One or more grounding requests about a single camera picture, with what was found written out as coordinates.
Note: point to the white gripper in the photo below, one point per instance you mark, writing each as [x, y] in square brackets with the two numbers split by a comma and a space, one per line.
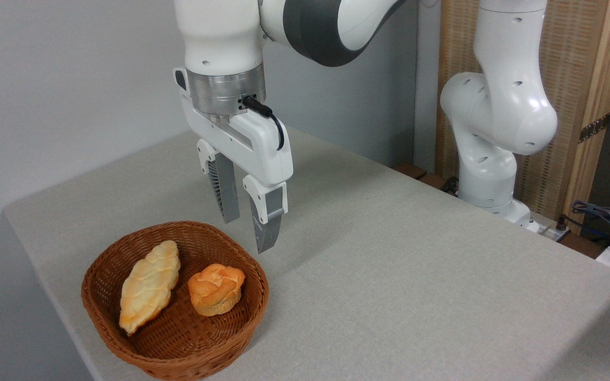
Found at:
[262, 153]

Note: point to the round orange bread roll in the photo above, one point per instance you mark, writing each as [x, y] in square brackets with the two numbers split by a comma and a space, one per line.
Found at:
[216, 290]

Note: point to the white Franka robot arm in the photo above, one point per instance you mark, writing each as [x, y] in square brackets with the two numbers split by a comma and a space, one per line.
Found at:
[220, 37]

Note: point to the long braided bread loaf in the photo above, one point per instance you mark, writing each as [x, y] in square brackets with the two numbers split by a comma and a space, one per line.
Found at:
[149, 286]

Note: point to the brown wicker basket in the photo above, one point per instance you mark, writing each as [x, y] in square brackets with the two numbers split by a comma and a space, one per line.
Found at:
[188, 338]

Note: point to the bamboo folding screen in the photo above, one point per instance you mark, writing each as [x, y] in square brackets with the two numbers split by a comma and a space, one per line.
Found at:
[570, 58]

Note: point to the metal screen hinge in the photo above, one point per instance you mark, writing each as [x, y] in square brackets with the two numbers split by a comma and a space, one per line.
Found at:
[594, 128]

